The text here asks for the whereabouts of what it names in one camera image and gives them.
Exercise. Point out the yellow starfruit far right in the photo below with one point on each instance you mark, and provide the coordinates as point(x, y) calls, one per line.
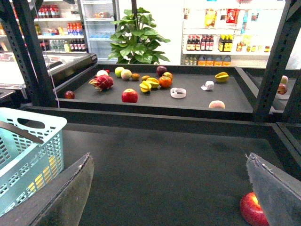
point(222, 77)

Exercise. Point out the red apple on table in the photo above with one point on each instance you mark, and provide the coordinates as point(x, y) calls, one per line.
point(251, 210)

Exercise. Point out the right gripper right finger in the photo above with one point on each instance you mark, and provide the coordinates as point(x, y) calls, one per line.
point(278, 193)

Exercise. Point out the black metal rack post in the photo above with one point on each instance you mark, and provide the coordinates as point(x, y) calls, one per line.
point(18, 21)
point(286, 35)

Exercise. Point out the brown kiwi left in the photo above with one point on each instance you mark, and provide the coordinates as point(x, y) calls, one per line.
point(135, 76)

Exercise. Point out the dark purple fruit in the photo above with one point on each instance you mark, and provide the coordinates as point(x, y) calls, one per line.
point(160, 70)

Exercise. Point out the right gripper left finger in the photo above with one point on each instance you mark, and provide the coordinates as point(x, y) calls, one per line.
point(59, 203)

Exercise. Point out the green apple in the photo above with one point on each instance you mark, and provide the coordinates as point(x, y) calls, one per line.
point(118, 71)

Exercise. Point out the pale pink peach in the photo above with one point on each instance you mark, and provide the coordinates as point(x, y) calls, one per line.
point(217, 104)

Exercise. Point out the black metal rack post right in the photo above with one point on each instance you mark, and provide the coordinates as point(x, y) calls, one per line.
point(286, 35)

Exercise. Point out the red fruit on right tray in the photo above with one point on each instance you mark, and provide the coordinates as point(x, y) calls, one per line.
point(282, 89)

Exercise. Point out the white store shelf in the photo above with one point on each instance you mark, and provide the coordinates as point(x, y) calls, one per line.
point(57, 22)
point(236, 33)

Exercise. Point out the light blue plastic basket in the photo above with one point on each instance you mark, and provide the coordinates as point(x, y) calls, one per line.
point(22, 159)

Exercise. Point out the white tape roll piece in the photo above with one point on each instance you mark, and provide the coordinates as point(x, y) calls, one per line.
point(209, 85)

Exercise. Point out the orange persimmon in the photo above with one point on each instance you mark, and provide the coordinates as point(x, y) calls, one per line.
point(165, 82)

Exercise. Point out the yellow starfruit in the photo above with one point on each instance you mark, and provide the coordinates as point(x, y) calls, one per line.
point(145, 86)
point(222, 77)
point(153, 82)

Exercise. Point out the black metal rack post left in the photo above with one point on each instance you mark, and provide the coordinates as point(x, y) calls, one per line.
point(18, 21)

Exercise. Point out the brown kiwi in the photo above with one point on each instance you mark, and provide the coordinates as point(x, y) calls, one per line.
point(135, 76)
point(144, 78)

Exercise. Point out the yellow mango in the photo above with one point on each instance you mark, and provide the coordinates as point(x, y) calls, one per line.
point(49, 172)

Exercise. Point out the brown kiwi right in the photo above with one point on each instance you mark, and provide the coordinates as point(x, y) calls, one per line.
point(144, 78)

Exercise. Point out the white pink fruit back left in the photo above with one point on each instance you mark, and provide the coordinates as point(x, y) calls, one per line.
point(101, 73)

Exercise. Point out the red apple on tray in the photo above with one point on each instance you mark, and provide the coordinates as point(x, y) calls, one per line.
point(129, 96)

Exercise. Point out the glass freezer cabinet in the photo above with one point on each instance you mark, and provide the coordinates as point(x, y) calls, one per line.
point(61, 66)

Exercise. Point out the pale round melon fruit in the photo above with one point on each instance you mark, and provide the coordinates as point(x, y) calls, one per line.
point(126, 74)

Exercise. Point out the yellow starfruit front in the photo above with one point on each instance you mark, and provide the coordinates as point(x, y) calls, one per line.
point(145, 86)

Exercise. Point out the yellow starfruit behind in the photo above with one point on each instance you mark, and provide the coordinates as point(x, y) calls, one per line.
point(153, 82)

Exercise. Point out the small dark red fruit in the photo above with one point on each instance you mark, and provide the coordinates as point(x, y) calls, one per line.
point(69, 94)

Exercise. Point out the pink dragon fruit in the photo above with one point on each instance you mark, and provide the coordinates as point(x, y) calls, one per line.
point(102, 82)

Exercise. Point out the black display tray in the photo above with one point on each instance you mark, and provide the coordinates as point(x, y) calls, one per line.
point(239, 94)

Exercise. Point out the red yellow apple back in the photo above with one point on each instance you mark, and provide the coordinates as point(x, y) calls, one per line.
point(168, 74)

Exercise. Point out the peach on right tray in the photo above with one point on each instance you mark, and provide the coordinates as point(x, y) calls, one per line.
point(284, 79)

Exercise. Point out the green potted plant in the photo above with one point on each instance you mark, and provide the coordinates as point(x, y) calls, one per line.
point(136, 40)

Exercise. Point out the white store shelf right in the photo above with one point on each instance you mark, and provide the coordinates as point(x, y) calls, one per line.
point(236, 33)

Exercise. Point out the white store shelf left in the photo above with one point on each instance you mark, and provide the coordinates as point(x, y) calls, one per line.
point(57, 22)

